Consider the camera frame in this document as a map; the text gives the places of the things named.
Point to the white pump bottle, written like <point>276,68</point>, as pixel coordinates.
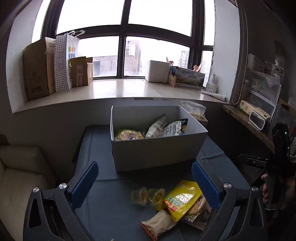
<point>212,84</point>

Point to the blue table cloth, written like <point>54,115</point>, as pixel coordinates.
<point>118,201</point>

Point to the white dotted paper bag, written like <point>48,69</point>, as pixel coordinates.
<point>65,49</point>

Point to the clear plastic drawer organizer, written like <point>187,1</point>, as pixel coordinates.
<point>263,91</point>

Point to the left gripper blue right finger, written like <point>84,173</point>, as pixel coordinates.
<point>211,191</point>

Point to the white digital clock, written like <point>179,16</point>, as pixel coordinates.
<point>257,120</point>

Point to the large brown cardboard box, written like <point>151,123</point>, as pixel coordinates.
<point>38,68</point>

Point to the tissue pack beige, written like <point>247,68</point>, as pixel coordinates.
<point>196,110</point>

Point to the beige carton on shelf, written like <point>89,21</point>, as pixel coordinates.
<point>248,108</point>

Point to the grey open storage box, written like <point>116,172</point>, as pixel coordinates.
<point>153,152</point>

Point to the small beige snack pack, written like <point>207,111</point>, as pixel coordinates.
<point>157,225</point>

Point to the white rice cracker bag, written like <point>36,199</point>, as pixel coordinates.
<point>157,128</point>

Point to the jelly cup one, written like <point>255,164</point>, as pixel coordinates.
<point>139,196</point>

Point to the printed landscape tissue box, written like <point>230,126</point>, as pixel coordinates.
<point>189,78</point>

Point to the black window frame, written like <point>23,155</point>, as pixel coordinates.
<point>124,36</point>

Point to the wooden side shelf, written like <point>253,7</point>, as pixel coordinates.
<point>242,117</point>

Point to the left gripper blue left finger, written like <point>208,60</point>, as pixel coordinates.
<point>80,185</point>

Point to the small brown cardboard box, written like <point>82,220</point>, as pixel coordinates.
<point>81,71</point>

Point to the white box on sill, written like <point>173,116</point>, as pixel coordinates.
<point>158,72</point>

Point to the cream leather sofa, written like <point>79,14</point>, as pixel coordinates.
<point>22,169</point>

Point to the person's right hand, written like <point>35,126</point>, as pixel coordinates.
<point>286,190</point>

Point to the brown long snack pack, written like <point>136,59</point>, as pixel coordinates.
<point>198,215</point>

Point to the yellow snack bag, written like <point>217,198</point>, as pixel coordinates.
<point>182,198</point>

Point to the white tube on sill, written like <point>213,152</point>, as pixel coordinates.
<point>215,95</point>

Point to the silver dark snack bag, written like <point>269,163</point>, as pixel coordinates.
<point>175,128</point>

